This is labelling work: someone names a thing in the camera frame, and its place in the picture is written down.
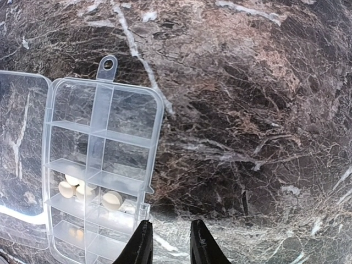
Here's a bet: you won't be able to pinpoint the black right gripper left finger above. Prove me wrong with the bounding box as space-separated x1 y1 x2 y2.
113 220 153 264

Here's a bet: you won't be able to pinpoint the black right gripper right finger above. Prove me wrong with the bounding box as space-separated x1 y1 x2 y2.
190 219 230 264

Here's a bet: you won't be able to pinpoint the clear plastic pill organizer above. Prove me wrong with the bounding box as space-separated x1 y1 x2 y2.
1 56 164 263

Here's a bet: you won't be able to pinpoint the small yellow pills in organizer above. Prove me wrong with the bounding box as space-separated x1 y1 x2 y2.
69 228 84 241

